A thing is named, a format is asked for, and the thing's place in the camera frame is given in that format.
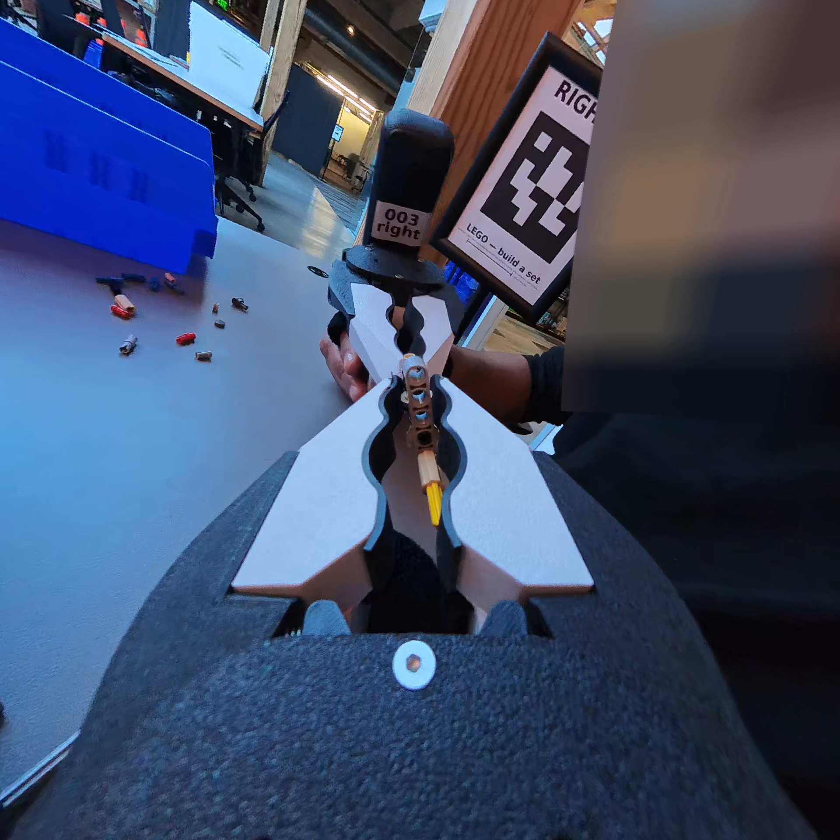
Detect scattered small lego pieces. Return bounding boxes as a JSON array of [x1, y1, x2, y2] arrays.
[[95, 271, 250, 363]]

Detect background wooden desk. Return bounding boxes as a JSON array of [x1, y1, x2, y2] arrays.
[[105, 29, 263, 129]]

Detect blue plastic bin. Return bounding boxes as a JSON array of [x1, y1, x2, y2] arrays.
[[0, 20, 219, 273]]

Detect white board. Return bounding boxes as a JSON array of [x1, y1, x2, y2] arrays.
[[187, 0, 273, 119]]

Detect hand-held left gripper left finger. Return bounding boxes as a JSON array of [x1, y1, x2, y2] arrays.
[[230, 375, 404, 632]]

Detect beige pillar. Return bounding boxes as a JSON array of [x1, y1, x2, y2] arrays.
[[259, 0, 309, 185]]

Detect person's right hand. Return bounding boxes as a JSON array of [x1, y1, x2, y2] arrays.
[[319, 331, 383, 403]]

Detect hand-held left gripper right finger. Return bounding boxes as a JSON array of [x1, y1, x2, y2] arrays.
[[433, 375, 596, 632]]

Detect grey black lego gear assembly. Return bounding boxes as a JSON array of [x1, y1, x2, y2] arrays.
[[397, 354, 447, 528]]

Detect black office chair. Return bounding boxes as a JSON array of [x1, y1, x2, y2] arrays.
[[213, 98, 290, 234]]

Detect person's right forearm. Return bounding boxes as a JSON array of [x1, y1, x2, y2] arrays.
[[446, 344, 536, 424]]

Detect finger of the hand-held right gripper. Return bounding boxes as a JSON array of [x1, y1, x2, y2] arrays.
[[412, 295, 457, 378], [348, 282, 411, 389]]

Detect black framed marker sign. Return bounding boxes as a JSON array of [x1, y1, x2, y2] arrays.
[[430, 31, 603, 324]]

